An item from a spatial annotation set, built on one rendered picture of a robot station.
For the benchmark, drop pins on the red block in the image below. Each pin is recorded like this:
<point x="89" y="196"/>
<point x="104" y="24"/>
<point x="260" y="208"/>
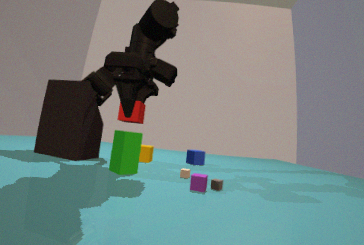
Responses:
<point x="137" y="115"/>

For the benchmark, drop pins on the yellow block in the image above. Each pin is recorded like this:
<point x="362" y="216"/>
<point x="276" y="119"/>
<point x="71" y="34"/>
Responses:
<point x="146" y="154"/>

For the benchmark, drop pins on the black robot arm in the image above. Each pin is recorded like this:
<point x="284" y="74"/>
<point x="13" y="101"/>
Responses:
<point x="158" y="24"/>

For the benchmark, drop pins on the blue block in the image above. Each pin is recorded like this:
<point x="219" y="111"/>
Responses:
<point x="195" y="157"/>

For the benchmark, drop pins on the green block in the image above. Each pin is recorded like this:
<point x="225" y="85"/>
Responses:
<point x="124" y="163"/>
<point x="127" y="142"/>

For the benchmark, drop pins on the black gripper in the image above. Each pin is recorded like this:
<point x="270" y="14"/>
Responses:
<point x="132" y="84"/>

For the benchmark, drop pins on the purple block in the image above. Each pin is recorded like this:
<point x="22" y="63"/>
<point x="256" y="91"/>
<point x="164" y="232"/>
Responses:
<point x="198" y="182"/>

